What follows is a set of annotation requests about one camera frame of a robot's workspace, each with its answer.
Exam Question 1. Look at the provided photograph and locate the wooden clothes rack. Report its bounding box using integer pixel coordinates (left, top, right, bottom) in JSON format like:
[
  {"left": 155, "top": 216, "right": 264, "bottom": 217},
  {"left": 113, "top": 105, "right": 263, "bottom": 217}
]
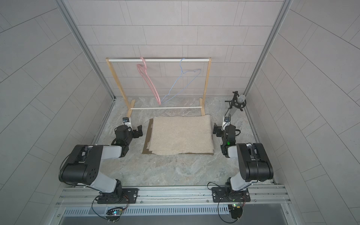
[{"left": 106, "top": 58, "right": 212, "bottom": 117}]

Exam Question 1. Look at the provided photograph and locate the pink plastic hanger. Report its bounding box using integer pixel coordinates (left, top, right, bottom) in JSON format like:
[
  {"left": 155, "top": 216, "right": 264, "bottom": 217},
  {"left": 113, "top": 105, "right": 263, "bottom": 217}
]
[{"left": 136, "top": 56, "right": 161, "bottom": 105}]

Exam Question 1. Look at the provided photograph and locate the left circuit board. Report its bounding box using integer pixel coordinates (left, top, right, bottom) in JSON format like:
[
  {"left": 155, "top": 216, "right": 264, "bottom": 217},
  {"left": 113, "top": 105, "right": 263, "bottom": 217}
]
[{"left": 106, "top": 207, "right": 124, "bottom": 223}]

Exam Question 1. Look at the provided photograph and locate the cream beige scarf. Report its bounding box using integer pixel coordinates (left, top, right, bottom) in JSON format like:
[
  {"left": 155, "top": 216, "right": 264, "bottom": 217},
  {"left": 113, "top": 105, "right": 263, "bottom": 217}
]
[{"left": 149, "top": 115, "right": 215, "bottom": 156}]

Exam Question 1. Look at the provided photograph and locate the aluminium corner post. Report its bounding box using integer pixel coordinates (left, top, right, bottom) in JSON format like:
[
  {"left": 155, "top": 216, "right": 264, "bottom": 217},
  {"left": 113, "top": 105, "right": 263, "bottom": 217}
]
[
  {"left": 55, "top": 0, "right": 116, "bottom": 101},
  {"left": 243, "top": 0, "right": 293, "bottom": 96}
]

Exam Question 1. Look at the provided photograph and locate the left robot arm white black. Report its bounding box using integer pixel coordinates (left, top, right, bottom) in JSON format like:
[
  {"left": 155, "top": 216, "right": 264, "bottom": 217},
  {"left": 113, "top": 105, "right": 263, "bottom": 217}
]
[{"left": 59, "top": 125, "right": 143, "bottom": 204}]

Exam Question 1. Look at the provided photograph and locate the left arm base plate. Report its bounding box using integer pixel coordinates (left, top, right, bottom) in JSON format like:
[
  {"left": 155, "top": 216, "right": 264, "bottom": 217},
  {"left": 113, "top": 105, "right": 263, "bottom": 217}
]
[{"left": 96, "top": 188, "right": 139, "bottom": 204}]

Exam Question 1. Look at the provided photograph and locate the microphone on black stand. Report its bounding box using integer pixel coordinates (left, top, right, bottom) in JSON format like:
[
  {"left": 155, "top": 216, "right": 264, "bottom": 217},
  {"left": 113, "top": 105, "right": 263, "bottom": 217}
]
[{"left": 225, "top": 91, "right": 247, "bottom": 116}]

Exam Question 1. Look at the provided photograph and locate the right aluminium corner post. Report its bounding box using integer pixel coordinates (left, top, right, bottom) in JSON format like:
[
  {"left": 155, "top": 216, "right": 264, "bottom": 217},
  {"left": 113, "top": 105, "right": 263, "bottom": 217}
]
[{"left": 243, "top": 0, "right": 293, "bottom": 96}]

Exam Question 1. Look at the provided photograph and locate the circuit board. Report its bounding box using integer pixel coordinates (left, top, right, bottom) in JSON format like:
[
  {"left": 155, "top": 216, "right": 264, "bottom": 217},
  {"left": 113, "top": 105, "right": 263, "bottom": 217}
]
[
  {"left": 106, "top": 207, "right": 124, "bottom": 223},
  {"left": 228, "top": 204, "right": 244, "bottom": 220}
]

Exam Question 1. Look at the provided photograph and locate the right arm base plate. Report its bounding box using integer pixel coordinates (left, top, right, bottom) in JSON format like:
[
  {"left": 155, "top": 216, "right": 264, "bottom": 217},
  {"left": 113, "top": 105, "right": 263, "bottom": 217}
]
[{"left": 211, "top": 186, "right": 251, "bottom": 203}]

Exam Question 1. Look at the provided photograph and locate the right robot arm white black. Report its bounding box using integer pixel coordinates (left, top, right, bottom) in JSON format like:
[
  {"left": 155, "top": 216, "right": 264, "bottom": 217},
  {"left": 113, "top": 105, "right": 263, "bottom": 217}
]
[{"left": 213, "top": 124, "right": 274, "bottom": 197}]

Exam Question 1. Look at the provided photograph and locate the right circuit board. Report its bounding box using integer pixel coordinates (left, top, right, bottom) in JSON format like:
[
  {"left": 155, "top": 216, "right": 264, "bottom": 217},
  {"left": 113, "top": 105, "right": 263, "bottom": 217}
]
[{"left": 228, "top": 204, "right": 244, "bottom": 220}]

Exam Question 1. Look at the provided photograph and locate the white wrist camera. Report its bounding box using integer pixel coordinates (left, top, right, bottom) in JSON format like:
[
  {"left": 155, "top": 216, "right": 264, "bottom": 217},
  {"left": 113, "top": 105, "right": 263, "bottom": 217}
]
[
  {"left": 222, "top": 115, "right": 231, "bottom": 130},
  {"left": 122, "top": 117, "right": 132, "bottom": 127}
]

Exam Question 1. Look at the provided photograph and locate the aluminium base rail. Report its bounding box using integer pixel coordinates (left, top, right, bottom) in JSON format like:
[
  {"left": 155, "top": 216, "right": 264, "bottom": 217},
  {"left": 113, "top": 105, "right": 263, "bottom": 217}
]
[{"left": 54, "top": 184, "right": 292, "bottom": 209}]

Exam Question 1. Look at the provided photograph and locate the brown plaid scarf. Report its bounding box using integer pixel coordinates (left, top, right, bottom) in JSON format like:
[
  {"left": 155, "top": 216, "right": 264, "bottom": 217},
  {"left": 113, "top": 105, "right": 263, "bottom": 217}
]
[{"left": 142, "top": 119, "right": 214, "bottom": 155}]

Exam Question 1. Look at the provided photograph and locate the left aluminium corner post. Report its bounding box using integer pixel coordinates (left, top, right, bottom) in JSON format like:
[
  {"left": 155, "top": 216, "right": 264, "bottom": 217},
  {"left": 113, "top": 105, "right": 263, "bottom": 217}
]
[{"left": 55, "top": 0, "right": 116, "bottom": 101}]

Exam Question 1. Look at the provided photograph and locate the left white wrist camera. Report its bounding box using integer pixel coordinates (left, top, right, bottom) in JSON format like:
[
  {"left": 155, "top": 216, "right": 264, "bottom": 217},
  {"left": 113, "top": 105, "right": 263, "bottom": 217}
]
[{"left": 122, "top": 117, "right": 132, "bottom": 127}]

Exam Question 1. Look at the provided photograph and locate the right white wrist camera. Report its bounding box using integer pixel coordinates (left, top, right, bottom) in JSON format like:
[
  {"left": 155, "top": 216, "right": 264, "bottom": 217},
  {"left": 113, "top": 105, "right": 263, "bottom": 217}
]
[{"left": 222, "top": 115, "right": 231, "bottom": 130}]

